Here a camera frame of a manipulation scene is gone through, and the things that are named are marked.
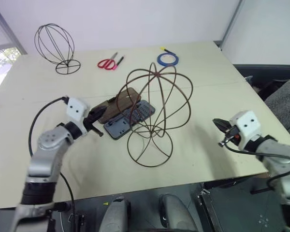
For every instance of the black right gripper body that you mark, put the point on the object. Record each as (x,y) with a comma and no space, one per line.
(232,135)

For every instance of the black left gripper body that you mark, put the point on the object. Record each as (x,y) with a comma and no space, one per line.
(89,119)

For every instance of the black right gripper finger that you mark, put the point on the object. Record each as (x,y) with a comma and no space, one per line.
(224,129)
(220,121)

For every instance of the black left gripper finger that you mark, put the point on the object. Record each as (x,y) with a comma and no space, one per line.
(97,131)
(99,111)

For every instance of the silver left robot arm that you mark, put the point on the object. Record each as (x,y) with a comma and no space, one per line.
(44,154)

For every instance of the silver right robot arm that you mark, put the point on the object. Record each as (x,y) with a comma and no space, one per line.
(278,154)

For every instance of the grey bit set case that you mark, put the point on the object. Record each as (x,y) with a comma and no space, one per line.
(118,125)

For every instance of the black marker with pink cap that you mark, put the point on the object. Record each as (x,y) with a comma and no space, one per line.
(119,62)

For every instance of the grey fabric seat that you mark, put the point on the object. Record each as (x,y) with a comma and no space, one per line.
(285,101)

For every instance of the black metal equipment case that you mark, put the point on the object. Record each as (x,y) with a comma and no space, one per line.
(236,207)

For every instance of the blue tape roll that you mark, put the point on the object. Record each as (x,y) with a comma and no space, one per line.
(160,60)

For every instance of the grey rounded robot leg cover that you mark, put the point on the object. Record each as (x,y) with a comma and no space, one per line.
(116,215)
(176,212)

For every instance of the yellow tipped blue pen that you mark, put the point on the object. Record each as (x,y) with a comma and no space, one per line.
(166,50)

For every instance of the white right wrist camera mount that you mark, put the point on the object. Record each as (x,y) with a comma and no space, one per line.
(246,125)

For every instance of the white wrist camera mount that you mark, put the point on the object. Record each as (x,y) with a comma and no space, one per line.
(76,107)
(246,125)

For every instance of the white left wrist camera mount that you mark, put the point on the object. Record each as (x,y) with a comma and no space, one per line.
(76,107)

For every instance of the grey metal partition post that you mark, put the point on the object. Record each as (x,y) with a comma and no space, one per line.
(232,21)

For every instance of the window with grey frame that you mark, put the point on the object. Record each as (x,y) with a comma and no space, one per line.
(0,48)

